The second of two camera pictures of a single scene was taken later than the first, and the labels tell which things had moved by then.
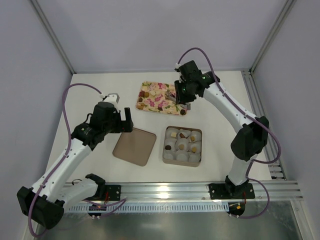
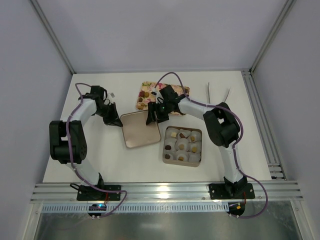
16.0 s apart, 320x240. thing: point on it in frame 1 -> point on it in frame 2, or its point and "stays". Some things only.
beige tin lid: x=135 y=146 -> x=136 y=132
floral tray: x=151 y=97 stays
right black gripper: x=180 y=93 -> x=157 y=113
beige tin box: x=182 y=146 stays
